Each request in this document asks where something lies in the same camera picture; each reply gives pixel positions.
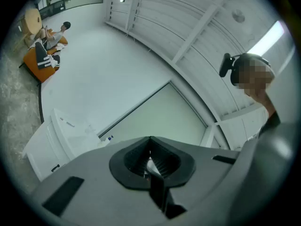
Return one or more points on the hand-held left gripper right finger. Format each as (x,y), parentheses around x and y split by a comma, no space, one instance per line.
(207,180)

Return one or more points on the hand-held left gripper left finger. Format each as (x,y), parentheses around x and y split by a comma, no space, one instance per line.
(94,173)

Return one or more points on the white lotion bottle blue pump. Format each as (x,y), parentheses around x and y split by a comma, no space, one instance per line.
(106,140)

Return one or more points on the white sink vanity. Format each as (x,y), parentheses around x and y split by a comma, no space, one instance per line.
(54,140)

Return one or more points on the person's dark shirt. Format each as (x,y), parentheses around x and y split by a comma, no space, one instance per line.
(270,161)

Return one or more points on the person's head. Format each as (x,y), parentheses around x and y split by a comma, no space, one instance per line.
(254,76)

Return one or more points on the orange sofa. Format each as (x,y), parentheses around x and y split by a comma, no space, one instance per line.
(40,72)

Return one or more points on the round wooden table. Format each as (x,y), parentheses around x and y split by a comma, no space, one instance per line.
(33,20)

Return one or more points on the round ceiling fixture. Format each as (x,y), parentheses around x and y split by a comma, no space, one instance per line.
(238,15)

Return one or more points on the black media cabinet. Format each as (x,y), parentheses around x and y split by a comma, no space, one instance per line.
(53,7)

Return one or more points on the black head-mounted camera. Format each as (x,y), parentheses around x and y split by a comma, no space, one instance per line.
(225,65)

